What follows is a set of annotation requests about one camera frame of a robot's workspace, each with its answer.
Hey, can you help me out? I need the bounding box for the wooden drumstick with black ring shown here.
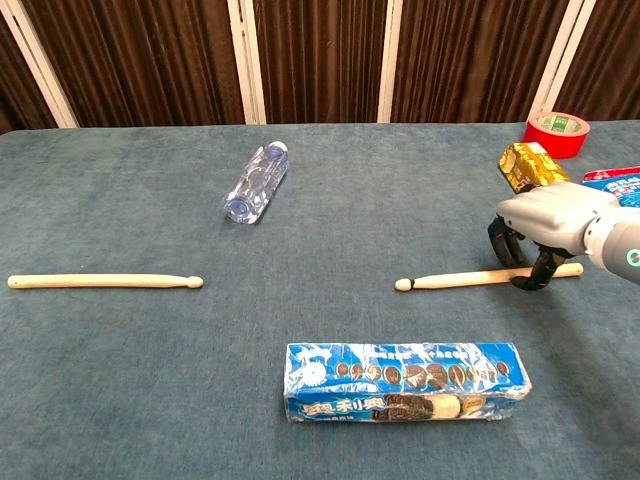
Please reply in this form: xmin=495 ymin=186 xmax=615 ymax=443
xmin=394 ymin=262 xmax=585 ymax=293

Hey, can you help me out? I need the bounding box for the gold foil snack package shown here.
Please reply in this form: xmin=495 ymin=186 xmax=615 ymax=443
xmin=497 ymin=141 xmax=574 ymax=194

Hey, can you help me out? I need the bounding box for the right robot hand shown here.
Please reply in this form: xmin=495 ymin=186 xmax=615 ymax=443
xmin=487 ymin=180 xmax=621 ymax=292

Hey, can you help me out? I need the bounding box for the blue snack bag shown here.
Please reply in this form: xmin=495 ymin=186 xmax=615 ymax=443
xmin=582 ymin=166 xmax=640 ymax=211

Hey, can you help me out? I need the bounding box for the white screen frame post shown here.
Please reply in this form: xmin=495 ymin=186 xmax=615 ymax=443
xmin=226 ymin=0 xmax=268 ymax=126
xmin=0 ymin=0 xmax=80 ymax=129
xmin=376 ymin=0 xmax=404 ymax=124
xmin=529 ymin=0 xmax=597 ymax=124

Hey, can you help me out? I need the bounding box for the teal felt table cover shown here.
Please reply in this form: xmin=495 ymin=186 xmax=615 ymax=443
xmin=0 ymin=119 xmax=640 ymax=480

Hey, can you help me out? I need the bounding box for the blue Oreo cookie box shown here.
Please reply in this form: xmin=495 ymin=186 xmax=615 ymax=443
xmin=283 ymin=341 xmax=533 ymax=425

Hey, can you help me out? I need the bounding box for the plain wooden drumstick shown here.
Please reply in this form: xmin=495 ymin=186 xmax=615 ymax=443
xmin=6 ymin=272 xmax=205 ymax=291

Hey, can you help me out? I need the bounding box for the clear plastic water bottle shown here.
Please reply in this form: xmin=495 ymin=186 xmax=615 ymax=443
xmin=221 ymin=141 xmax=292 ymax=226

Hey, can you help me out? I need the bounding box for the red tape roll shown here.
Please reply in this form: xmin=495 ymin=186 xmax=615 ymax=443
xmin=522 ymin=111 xmax=592 ymax=160

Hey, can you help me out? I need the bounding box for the brown pleated curtain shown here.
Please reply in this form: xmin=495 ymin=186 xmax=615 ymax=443
xmin=0 ymin=0 xmax=640 ymax=134

